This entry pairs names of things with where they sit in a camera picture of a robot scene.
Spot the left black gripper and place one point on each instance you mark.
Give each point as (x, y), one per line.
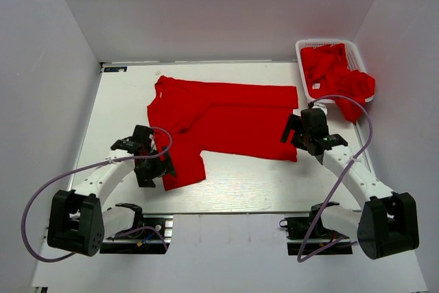
(145, 179)

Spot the red shirts pile in basket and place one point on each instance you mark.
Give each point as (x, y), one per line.
(327, 73)

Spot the blue table label sticker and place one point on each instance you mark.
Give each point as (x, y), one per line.
(115, 69)

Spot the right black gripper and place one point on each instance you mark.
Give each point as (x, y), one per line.
(294, 123)

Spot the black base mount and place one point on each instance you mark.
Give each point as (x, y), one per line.
(144, 234)
(296, 227)

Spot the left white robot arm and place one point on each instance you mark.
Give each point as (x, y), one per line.
(79, 224)

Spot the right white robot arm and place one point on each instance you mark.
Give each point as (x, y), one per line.
(387, 222)

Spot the white plastic basket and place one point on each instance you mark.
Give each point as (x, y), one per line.
(354, 59)

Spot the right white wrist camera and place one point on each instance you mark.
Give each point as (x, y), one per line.
(318, 105)

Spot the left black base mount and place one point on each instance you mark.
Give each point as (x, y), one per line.
(144, 234)

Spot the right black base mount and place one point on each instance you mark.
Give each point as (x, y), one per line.
(296, 227)

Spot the red t shirt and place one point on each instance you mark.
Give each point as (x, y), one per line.
(241, 119)

